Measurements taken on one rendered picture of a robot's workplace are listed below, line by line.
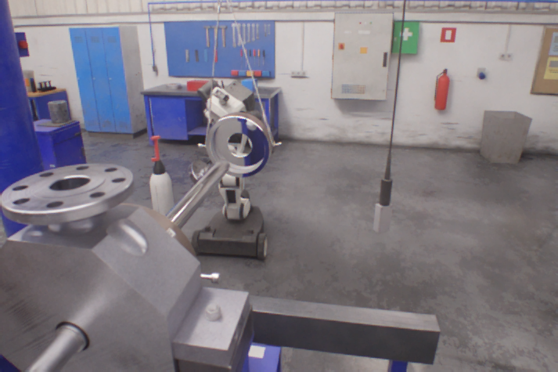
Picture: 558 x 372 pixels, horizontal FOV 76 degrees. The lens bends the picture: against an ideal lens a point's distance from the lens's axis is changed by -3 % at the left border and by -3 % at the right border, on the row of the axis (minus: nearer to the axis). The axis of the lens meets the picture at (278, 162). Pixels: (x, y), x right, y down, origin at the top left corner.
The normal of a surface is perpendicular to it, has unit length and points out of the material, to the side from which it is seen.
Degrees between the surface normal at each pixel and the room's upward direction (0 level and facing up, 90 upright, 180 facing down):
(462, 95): 90
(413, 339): 90
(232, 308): 0
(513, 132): 93
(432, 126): 90
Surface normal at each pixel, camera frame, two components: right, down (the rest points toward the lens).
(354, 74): -0.19, 0.33
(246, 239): -0.08, -0.43
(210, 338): 0.00, -0.94
